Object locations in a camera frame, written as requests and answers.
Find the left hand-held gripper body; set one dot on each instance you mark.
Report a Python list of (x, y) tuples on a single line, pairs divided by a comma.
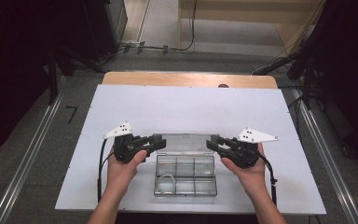
[(126, 146)]

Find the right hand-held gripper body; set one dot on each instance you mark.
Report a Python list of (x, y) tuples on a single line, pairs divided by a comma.
[(254, 136)]

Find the clear grey compartment box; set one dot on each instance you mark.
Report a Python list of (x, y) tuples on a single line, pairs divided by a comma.
[(185, 174)]

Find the person's left hand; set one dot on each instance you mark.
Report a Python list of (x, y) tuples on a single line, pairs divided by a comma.
[(121, 177)]

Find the person's right hand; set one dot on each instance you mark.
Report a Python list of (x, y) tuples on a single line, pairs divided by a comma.
[(253, 180)]

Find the wooden table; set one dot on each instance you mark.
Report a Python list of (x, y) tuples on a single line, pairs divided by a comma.
[(167, 79)]

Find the black metal stand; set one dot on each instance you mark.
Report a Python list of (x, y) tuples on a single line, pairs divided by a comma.
[(53, 77), (306, 77)]

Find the dark cabinet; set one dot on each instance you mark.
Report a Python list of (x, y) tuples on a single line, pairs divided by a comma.
[(112, 25)]

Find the metal floor rail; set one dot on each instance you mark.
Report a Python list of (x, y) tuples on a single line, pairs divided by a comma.
[(329, 161), (28, 158)]

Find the light wooden frame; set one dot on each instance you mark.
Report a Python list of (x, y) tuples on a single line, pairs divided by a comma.
[(230, 11)]

